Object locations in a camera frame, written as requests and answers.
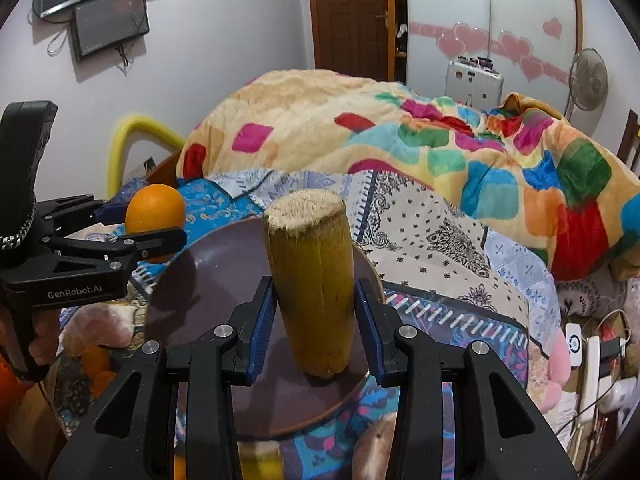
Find white suitcase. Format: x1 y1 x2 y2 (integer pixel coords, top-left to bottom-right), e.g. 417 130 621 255
445 56 503 110

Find dark wall panel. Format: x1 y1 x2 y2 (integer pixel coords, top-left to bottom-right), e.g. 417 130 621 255
70 0 150 62

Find left hand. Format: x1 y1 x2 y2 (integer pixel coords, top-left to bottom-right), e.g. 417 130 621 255
1 306 61 382

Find brown round plate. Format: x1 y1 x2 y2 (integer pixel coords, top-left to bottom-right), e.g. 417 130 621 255
144 217 369 439

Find yellow foam tube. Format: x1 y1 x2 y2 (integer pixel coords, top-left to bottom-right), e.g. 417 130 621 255
106 114 186 197

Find colourful patchwork blanket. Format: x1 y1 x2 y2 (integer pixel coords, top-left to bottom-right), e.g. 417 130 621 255
176 70 639 281

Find blue patterned bedsheet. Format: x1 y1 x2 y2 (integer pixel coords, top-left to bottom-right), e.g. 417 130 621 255
54 169 566 479

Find white wardrobe with hearts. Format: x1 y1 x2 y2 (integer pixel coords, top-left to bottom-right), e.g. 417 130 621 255
407 0 577 110

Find brown wooden door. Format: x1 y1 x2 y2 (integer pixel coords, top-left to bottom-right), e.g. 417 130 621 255
309 0 395 81

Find white power strip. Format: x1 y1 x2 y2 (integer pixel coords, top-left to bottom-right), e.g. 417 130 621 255
572 334 603 466

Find small orange with sticker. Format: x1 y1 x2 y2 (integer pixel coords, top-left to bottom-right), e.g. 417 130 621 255
125 184 186 235

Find standing fan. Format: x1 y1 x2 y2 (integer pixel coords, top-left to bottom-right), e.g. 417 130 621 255
565 48 608 120

